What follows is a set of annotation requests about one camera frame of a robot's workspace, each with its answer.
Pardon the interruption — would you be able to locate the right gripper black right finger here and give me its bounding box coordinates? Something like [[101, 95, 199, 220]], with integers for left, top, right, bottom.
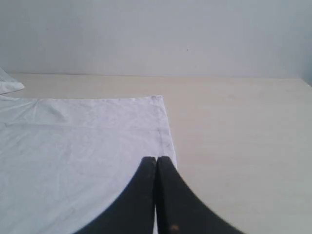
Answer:
[[156, 156, 242, 234]]

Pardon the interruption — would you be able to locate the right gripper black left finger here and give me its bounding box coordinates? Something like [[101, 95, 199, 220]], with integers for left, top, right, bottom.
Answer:
[[77, 156, 156, 234]]

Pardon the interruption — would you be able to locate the white t-shirt red lettering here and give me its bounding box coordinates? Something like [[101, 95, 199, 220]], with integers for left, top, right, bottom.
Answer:
[[0, 71, 176, 234]]

